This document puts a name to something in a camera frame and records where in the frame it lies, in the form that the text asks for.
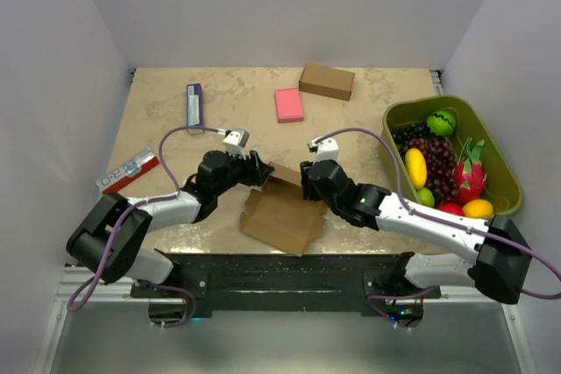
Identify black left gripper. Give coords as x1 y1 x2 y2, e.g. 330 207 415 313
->
214 148 273 197

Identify brown cardboard box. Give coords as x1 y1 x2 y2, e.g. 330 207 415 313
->
239 162 328 257
299 63 355 102

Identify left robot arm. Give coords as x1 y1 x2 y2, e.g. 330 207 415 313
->
66 151 274 297

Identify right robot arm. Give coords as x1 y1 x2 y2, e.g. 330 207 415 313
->
300 159 531 305

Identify closed brown cardboard box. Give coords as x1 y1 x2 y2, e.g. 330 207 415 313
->
299 63 355 102

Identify purple toothpaste box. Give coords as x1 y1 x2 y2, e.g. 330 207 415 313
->
186 83 204 134

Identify red white toothpaste box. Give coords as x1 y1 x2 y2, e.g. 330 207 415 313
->
96 148 160 194

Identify pink sticky note pad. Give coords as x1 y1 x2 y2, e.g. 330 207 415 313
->
274 88 304 123

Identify dark blue toy grapes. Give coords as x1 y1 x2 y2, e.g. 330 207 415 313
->
391 123 433 146

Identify green toy lime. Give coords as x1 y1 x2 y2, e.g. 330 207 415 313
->
417 187 436 208

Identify red purple toy grapes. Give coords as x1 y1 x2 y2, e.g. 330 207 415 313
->
401 137 458 207

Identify red toy apple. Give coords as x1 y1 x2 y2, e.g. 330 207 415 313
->
437 202 465 217

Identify green toy melon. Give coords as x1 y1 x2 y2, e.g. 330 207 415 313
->
426 110 457 137

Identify pink toy dragon fruit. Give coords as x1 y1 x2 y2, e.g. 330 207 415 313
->
453 138 487 205

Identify orange yellow toy fruit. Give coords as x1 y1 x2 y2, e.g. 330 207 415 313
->
462 199 494 219

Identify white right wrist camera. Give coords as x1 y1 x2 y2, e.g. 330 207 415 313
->
308 138 339 163

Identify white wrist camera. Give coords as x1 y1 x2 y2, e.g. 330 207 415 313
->
223 128 250 159
308 138 339 163

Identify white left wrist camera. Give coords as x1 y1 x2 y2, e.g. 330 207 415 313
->
223 128 250 159

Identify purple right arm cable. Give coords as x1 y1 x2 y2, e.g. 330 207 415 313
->
313 127 561 300

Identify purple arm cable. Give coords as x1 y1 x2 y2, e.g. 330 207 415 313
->
66 126 229 314
313 127 561 300

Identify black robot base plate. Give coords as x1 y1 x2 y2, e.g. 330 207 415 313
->
131 252 424 328

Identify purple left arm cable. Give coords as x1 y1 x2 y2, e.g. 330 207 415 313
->
66 126 229 314

